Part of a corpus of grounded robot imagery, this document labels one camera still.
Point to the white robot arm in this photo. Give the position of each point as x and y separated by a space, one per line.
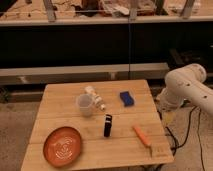
186 83

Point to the blue sponge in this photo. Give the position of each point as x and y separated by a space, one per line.
126 98

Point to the orange round plate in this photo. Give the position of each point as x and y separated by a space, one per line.
62 147

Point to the orange handled fork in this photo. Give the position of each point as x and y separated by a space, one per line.
143 138

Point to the white plastic bottle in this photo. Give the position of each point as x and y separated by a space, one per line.
97 99

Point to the black upright eraser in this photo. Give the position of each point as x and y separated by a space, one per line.
108 125

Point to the black box on shelf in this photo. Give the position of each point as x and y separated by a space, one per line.
178 59

